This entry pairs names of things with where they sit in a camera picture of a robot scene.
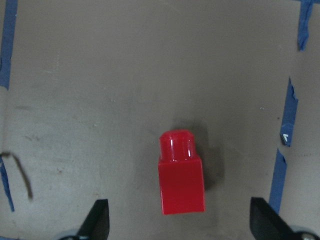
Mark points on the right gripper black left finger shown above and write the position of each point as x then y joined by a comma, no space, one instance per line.
96,225

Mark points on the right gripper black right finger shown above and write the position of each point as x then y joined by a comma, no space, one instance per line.
266,224

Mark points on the red toy block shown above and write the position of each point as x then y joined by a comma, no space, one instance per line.
180,172

